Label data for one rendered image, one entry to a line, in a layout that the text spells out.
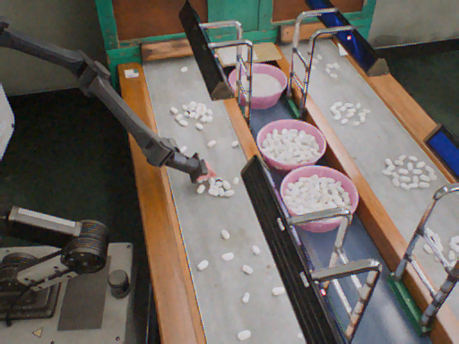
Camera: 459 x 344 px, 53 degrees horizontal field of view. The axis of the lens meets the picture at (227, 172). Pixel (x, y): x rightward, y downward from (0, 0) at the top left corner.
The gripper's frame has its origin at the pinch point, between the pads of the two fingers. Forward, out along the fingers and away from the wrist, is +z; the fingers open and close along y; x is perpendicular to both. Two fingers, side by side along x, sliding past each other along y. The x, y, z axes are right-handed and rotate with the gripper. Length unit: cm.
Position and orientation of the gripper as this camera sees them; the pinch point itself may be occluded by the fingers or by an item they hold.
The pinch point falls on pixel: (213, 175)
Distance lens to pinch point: 165.7
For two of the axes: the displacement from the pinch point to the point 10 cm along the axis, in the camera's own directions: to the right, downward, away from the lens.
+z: 7.5, 2.9, 6.0
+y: -2.7, -7.0, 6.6
